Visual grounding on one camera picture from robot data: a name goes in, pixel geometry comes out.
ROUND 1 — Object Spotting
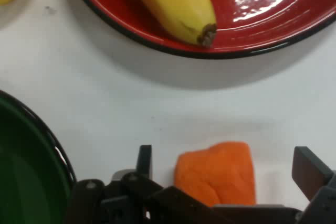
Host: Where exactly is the yellow banana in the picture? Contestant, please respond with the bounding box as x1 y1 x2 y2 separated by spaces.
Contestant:
121 0 218 48

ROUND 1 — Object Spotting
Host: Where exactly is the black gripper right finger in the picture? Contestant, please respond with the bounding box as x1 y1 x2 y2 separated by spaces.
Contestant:
291 146 336 224

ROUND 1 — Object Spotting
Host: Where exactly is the orange toy carrot chunk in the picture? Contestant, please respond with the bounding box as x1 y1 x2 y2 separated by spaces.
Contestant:
174 141 257 208

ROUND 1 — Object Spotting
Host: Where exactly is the green plate with black rim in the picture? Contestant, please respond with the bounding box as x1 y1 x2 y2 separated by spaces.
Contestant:
0 89 77 224

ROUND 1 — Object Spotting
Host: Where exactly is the red plate with black rim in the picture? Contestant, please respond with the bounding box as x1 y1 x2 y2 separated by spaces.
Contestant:
64 0 336 60

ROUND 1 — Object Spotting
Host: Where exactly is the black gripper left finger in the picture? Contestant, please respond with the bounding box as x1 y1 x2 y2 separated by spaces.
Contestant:
65 144 169 224

